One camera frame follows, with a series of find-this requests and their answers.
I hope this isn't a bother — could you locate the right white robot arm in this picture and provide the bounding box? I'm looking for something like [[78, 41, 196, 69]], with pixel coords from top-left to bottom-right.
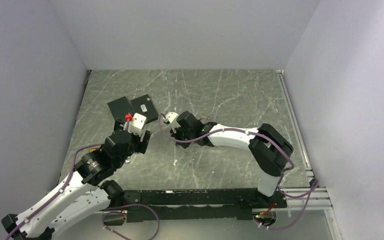
[[162, 111, 294, 208]]

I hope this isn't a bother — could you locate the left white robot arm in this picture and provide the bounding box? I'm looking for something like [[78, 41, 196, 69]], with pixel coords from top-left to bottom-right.
[[1, 116, 151, 240]]

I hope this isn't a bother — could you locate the black box with label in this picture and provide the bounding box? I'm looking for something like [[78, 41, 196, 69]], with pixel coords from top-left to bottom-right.
[[130, 94, 159, 124]]

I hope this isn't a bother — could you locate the black box lid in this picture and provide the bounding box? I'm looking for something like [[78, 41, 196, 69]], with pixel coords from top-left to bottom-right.
[[107, 96, 135, 123]]

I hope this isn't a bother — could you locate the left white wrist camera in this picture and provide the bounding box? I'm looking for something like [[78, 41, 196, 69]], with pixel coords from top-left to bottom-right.
[[127, 113, 147, 137]]

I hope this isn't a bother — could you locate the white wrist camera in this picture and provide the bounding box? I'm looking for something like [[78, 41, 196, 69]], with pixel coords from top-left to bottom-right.
[[127, 113, 147, 137], [163, 111, 180, 132]]

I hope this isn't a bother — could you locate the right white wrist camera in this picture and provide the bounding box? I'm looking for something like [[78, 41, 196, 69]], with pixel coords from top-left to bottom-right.
[[163, 111, 180, 132]]

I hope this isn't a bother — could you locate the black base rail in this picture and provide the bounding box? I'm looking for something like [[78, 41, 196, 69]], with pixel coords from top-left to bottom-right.
[[108, 187, 288, 223]]

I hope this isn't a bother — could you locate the aluminium frame rail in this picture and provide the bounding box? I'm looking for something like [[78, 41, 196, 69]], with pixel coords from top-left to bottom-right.
[[276, 70, 333, 212]]

